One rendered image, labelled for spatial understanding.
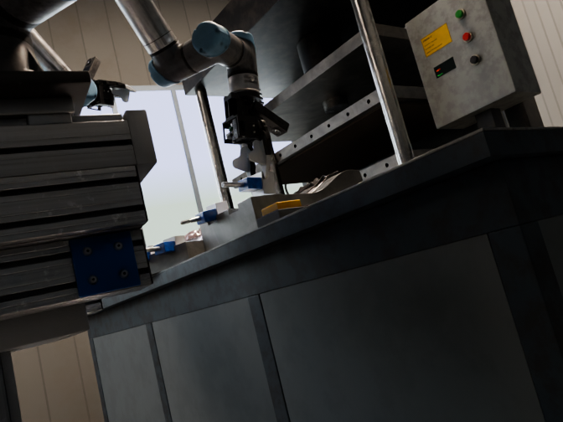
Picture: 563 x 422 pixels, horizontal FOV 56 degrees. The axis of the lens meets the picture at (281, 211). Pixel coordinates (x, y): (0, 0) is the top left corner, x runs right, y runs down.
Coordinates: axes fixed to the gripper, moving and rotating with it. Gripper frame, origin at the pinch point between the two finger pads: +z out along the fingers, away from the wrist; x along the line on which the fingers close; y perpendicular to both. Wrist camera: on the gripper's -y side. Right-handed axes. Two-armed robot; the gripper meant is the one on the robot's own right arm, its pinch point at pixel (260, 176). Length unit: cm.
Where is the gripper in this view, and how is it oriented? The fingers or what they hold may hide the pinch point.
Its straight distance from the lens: 128.3
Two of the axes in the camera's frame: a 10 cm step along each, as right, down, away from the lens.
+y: -8.0, 0.1, -6.0
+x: 5.9, -1.6, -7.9
